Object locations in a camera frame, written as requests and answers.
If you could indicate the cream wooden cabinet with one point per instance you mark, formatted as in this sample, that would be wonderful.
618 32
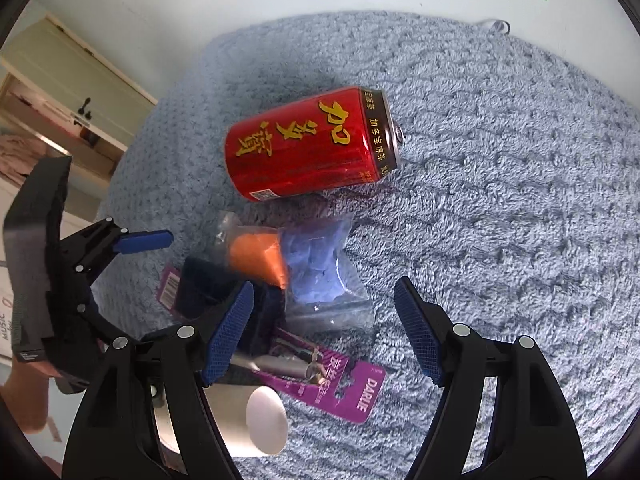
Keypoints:
75 75

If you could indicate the blue fleece blanket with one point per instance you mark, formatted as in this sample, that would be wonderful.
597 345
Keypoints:
500 185

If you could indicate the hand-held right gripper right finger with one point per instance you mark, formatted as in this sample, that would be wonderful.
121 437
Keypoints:
417 332

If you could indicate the red drink can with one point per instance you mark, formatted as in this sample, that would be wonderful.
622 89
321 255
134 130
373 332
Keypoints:
300 145

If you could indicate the clear bag with blue contents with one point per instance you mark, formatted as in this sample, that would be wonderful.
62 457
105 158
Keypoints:
315 265

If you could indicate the person's left forearm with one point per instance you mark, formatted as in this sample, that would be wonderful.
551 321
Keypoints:
27 400

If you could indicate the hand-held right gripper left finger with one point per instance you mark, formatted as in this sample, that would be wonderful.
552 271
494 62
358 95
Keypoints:
227 332

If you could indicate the purple card package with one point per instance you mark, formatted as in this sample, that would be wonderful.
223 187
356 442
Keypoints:
350 390

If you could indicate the dark item with purple label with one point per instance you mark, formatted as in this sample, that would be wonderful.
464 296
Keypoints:
200 285

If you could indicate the pink cloth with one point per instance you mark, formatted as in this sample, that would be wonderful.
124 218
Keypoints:
15 155

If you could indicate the clear bag with orange contents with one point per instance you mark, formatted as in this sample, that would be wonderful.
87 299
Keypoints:
255 255

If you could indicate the white cube eraser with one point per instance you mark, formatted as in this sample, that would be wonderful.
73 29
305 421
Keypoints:
260 420

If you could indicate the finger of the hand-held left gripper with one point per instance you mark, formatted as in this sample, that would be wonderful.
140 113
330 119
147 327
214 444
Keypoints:
102 327
145 241

